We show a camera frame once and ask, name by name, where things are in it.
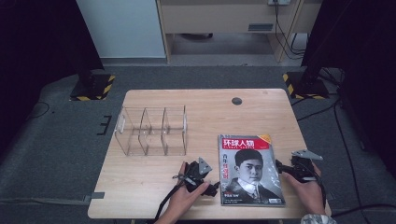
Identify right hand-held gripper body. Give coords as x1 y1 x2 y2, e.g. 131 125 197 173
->
290 149 324 183

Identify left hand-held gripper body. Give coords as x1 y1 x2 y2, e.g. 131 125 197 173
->
183 157 213 193

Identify magazine with portrait cover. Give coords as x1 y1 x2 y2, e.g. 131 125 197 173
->
217 133 287 207

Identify clear acrylic file organizer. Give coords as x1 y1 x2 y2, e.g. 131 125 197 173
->
114 105 189 157

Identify person's left hand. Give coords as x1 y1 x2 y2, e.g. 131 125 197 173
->
168 161 210 219

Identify person's right hand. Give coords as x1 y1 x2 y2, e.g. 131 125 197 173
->
281 164 326 216

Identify person's right patterned sleeve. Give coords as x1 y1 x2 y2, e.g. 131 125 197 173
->
300 213 338 224

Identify striped black stand base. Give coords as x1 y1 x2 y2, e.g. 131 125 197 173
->
282 71 330 101
69 73 117 102

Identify black floor tape marks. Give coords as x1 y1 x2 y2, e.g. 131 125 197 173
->
96 115 113 136

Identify black curtain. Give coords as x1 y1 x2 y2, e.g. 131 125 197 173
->
301 0 396 178
0 0 105 153

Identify light wooden desk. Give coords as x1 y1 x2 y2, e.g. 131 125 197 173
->
155 0 323 63

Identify white cabinet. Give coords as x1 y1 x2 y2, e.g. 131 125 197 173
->
76 0 166 59

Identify right hand-held gripper cable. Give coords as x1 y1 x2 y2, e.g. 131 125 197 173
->
306 169 328 216

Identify hand-held gripper cable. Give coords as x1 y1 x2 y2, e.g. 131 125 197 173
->
306 169 328 216
153 174 190 224

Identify left hand-held gripper cable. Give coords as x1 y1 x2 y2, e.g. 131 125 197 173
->
153 174 190 224

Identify long black floor cable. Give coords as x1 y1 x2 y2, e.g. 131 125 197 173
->
296 66 396 218

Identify black hanging power cables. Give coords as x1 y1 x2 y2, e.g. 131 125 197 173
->
273 3 308 61

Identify thin black floor cable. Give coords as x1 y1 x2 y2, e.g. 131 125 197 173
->
25 101 51 121

